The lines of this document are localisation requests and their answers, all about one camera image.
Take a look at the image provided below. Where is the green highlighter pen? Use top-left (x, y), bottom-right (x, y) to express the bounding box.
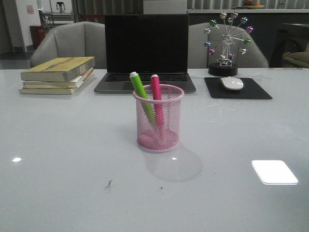
top-left (129, 72), bottom-right (155, 124)

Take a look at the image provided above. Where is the pink highlighter pen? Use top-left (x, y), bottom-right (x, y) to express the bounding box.
top-left (150, 74), bottom-right (166, 143)

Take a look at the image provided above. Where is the pink mesh pen holder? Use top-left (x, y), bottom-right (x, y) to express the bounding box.
top-left (133, 84), bottom-right (184, 152)

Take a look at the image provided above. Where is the dark grey laptop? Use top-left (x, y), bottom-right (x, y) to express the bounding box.
top-left (94, 14), bottom-right (196, 94)

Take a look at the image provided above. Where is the white computer mouse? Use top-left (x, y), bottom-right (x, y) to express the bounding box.
top-left (220, 76), bottom-right (244, 90)

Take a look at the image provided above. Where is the ferris wheel desk ornament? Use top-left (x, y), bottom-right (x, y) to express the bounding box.
top-left (204, 11), bottom-right (252, 77)

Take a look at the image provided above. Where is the middle cream book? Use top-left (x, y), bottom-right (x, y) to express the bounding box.
top-left (23, 68), bottom-right (93, 88)

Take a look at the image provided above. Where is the cream book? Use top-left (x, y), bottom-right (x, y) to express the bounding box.
top-left (19, 72), bottom-right (94, 95)
top-left (23, 68), bottom-right (93, 88)

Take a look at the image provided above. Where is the right grey armchair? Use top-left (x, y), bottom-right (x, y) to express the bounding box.
top-left (188, 22), bottom-right (268, 69)

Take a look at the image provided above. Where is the grey armchair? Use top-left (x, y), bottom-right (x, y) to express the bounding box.
top-left (30, 21), bottom-right (107, 69)
top-left (188, 22), bottom-right (268, 69)

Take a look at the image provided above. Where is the bottom cream book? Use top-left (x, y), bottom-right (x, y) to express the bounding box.
top-left (19, 72), bottom-right (94, 95)

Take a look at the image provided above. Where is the black mouse pad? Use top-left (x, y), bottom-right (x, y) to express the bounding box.
top-left (204, 77), bottom-right (272, 100)

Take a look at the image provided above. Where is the top yellow book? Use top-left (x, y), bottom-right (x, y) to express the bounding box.
top-left (21, 57), bottom-right (95, 82)

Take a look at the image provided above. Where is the left grey armchair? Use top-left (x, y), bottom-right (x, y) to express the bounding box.
top-left (30, 21), bottom-right (107, 69)

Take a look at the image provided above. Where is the red trash bin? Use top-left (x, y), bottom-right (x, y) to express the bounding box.
top-left (29, 25), bottom-right (45, 49)

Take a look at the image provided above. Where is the fruit bowl on counter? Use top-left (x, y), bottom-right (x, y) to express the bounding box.
top-left (242, 0), bottom-right (264, 9)

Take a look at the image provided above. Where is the olive cushion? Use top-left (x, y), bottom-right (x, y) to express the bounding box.
top-left (282, 52), bottom-right (309, 68)

